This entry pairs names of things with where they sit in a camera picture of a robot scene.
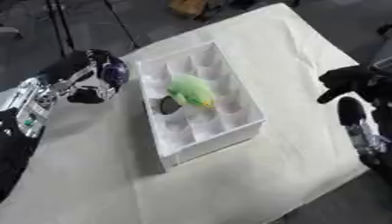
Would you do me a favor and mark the white compartment box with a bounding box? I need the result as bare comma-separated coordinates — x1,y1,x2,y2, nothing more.
136,41,269,172

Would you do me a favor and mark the black tripod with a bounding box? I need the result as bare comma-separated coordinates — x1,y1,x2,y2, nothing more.
44,0,143,58

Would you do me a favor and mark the small black object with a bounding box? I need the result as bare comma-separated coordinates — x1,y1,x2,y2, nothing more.
159,96,184,116

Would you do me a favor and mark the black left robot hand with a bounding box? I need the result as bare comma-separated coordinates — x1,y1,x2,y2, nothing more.
41,48,130,105

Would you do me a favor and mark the green soft toy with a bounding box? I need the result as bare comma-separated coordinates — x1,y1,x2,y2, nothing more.
165,73,218,108

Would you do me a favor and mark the grey chair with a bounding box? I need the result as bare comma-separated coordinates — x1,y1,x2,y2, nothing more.
0,25,25,40

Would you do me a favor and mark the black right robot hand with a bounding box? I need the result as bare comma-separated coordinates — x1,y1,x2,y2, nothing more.
315,64,392,128

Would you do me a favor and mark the tan bag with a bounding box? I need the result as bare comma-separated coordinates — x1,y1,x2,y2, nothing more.
166,0,227,20

